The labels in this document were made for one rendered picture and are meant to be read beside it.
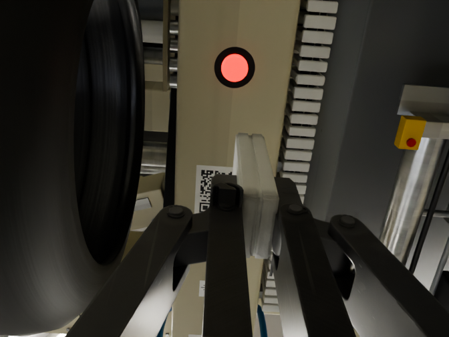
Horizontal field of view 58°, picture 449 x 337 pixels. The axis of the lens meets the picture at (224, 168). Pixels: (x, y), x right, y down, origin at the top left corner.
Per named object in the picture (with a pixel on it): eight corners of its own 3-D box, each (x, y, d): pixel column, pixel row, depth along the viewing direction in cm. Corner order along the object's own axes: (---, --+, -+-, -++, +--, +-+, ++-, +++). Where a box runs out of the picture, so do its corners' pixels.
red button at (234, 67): (249, 55, 44) (246, 83, 46) (248, 53, 46) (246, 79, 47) (222, 53, 44) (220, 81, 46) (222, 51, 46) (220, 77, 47)
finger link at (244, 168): (252, 259, 17) (234, 259, 17) (244, 182, 23) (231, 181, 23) (260, 196, 15) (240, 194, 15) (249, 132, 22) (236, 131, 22)
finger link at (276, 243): (282, 239, 14) (365, 244, 14) (268, 175, 19) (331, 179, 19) (276, 273, 15) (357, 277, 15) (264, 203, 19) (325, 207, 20)
